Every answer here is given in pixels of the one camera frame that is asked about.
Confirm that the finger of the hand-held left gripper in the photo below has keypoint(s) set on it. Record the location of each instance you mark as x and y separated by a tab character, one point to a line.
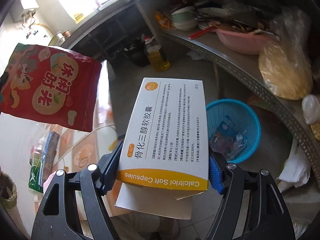
3	83

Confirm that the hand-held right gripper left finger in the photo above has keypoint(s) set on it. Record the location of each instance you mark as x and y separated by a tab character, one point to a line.
110	170

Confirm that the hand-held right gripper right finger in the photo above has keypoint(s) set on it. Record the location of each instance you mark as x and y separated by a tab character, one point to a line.
215	177

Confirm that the red snack bag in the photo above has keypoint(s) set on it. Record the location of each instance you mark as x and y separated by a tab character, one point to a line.
50	87

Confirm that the blue plastic wastebasket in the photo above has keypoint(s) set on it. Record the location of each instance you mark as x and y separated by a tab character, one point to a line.
252	140

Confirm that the green white carton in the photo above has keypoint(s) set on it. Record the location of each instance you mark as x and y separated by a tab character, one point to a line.
42	170

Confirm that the white yellow medicine box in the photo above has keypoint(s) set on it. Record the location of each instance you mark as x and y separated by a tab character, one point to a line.
165	130

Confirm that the patterned tablecloth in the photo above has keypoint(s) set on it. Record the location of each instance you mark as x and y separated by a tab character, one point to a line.
82	152

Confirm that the white water heater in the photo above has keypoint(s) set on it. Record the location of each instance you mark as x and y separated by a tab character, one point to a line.
25	7

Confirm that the white plastic bag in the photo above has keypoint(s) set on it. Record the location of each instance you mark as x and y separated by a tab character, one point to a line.
295	165

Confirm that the small copper cup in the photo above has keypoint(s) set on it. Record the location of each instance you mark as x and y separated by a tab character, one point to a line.
67	33

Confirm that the woven straw basket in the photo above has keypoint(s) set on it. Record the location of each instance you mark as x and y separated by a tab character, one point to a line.
8	192

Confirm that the small bag of beans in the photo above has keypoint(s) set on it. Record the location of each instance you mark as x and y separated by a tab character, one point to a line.
311	110

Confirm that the perforated metal shelf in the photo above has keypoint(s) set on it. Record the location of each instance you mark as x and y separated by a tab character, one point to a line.
225	60

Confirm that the black plastic bag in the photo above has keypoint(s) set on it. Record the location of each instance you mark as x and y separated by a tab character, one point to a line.
137	55

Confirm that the cooking oil bottle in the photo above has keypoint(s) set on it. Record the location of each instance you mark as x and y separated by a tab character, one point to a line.
157	60

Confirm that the concrete kitchen counter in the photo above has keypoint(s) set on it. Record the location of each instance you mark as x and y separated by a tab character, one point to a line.
107	21

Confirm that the bag of yellow grain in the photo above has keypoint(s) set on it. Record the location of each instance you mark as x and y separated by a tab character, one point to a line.
282	75

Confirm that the white rag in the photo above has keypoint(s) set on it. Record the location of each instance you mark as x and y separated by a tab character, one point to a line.
194	55

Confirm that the pink plastic basin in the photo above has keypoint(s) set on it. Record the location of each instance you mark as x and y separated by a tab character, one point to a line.
240	42

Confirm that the red plastic utensil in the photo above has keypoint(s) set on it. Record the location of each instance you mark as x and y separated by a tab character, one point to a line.
200	33

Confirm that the orange yellow packet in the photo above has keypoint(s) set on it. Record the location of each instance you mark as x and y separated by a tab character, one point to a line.
162	20

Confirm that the pale green bowl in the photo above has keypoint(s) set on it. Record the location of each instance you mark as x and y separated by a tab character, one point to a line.
182	16

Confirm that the stack of white plates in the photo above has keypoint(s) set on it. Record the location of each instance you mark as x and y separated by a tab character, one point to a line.
212	12

